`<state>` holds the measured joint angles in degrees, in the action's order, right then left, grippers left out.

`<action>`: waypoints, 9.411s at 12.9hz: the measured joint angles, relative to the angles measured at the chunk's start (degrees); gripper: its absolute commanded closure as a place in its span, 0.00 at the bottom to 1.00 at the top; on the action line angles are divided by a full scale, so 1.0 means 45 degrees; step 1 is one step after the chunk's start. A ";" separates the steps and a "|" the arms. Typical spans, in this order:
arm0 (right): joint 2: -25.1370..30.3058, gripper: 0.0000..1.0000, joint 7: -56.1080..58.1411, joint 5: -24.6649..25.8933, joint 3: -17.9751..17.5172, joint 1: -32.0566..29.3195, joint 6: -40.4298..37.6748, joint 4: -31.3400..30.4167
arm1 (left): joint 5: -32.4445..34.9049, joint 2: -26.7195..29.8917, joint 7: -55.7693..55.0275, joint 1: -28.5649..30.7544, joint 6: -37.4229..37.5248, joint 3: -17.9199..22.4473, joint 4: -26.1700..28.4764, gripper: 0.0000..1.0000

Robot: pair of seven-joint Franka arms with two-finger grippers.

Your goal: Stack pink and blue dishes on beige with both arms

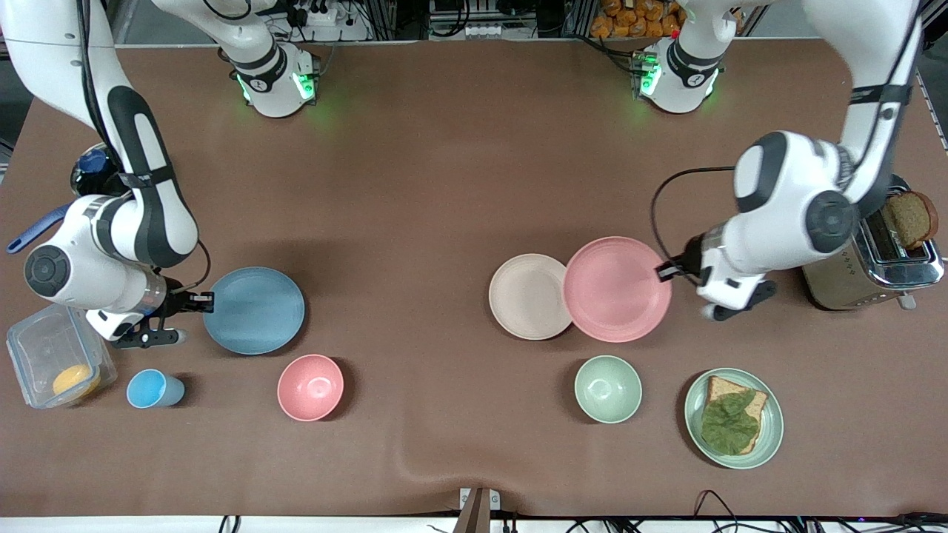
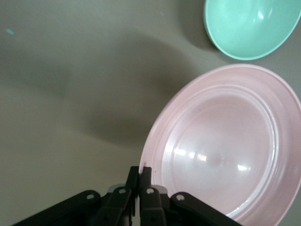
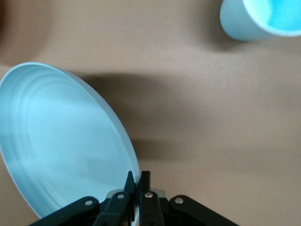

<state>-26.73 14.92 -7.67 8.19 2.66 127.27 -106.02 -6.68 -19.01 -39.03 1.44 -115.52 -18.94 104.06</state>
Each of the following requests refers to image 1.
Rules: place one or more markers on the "clear container with blue rim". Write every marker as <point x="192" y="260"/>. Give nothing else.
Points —
<point x="44" y="348"/>

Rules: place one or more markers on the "pink bowl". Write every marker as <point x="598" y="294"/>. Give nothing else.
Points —
<point x="311" y="387"/>

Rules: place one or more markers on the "brown bread slice in toaster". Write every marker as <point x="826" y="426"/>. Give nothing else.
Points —
<point x="912" y="218"/>

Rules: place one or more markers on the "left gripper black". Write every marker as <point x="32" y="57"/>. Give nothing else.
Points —
<point x="690" y="260"/>

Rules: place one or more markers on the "toast slice under lettuce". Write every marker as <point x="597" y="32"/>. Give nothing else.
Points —
<point x="722" y="389"/>

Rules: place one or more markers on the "blue plate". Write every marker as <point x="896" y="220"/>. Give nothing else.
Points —
<point x="255" y="311"/>

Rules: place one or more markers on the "metal mount bracket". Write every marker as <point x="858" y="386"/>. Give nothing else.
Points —
<point x="478" y="511"/>

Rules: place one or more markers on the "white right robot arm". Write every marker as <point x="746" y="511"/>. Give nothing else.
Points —
<point x="44" y="44"/>

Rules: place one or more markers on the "blue cup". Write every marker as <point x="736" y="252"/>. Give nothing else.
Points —
<point x="148" y="389"/>

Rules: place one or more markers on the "pink plate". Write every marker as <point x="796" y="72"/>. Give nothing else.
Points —
<point x="618" y="289"/>

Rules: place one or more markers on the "green lettuce leaf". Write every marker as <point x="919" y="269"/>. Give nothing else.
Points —
<point x="729" y="426"/>

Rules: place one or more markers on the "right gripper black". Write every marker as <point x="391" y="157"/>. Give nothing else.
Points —
<point x="176" y="300"/>

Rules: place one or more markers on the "silver beige toaster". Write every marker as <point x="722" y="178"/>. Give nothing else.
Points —
<point x="881" y="274"/>

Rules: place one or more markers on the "green plate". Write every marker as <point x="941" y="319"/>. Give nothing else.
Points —
<point x="770" y="437"/>

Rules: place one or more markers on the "orange bread rolls pile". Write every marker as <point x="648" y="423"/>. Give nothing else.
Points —
<point x="622" y="18"/>

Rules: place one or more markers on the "yellow round food piece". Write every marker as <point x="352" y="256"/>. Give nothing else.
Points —
<point x="74" y="379"/>

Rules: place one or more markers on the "white power strip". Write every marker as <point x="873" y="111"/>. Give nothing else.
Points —
<point x="318" y="13"/>

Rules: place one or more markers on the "beige plate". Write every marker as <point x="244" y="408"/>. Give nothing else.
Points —
<point x="526" y="296"/>

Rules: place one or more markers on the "green bowl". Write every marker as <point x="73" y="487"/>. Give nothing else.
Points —
<point x="608" y="389"/>

